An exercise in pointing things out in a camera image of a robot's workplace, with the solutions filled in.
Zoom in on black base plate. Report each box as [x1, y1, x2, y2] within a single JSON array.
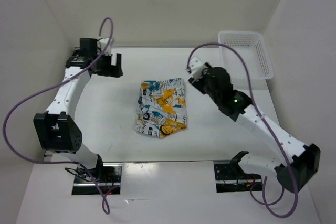
[[214, 162, 263, 193], [65, 163, 122, 195]]

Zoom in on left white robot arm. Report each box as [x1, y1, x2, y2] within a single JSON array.
[[33, 38, 123, 182]]

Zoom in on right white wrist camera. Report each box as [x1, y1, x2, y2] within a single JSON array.
[[186, 57, 208, 79]]

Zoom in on colourful printed shorts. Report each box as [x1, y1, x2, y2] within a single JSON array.
[[135, 78, 187, 138]]

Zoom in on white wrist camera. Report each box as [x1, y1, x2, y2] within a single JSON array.
[[97, 37, 114, 56], [186, 57, 208, 79]]

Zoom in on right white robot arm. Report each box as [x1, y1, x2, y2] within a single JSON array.
[[188, 61, 321, 193]]

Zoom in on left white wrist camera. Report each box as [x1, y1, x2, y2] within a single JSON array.
[[97, 37, 114, 56]]

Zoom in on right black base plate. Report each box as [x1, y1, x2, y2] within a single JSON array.
[[214, 162, 263, 193]]

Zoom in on white plastic basket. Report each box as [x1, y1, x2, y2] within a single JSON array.
[[218, 31, 274, 80]]

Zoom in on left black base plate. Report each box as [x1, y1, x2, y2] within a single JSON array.
[[65, 163, 122, 195]]

